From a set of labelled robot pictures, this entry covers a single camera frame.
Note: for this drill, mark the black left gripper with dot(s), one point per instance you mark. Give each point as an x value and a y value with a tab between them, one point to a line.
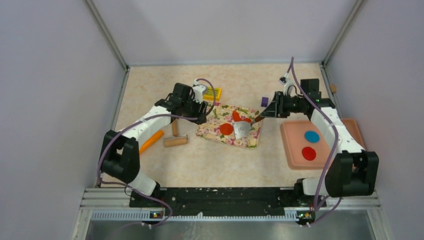
199	110

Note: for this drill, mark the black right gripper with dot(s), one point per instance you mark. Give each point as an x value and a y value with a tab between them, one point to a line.
281	105

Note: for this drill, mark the floral cutting board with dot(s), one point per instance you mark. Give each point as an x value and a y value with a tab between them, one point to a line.
221	114

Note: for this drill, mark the wooden dough roller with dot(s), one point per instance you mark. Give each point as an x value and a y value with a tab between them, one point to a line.
176	139

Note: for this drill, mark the red dough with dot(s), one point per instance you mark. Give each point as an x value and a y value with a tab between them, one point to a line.
237	118

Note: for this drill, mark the metal dough scraper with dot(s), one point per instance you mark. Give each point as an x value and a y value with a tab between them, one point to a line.
241	129

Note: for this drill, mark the cut red dough disc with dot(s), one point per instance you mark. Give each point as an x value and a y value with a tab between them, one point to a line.
226	129

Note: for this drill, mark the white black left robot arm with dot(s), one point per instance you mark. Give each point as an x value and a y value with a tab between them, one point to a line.
120	153

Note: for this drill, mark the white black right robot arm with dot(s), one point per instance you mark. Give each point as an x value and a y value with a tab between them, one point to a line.
351	170

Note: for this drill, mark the blue dough disc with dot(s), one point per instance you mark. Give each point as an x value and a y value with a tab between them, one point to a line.
312	136

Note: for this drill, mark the colourful toy brick block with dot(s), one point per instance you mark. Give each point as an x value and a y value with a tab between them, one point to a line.
213	94

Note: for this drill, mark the orange plastic knife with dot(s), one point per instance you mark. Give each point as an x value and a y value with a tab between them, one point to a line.
152	140

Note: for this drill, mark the pink plastic tray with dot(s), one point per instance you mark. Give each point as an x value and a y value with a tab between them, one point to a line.
292	134

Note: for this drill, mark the small wooden piece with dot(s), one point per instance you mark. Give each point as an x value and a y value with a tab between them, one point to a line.
333	88

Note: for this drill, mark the purple cube handle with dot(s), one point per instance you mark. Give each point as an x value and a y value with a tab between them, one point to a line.
264	102

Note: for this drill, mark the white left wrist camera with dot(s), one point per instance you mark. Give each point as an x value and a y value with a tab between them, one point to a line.
199	91

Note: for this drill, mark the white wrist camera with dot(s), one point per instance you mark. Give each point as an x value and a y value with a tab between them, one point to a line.
199	91
288	84

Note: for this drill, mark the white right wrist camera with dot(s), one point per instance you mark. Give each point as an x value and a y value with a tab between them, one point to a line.
288	84

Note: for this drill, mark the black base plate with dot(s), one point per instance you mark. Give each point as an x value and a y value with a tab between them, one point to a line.
224	201

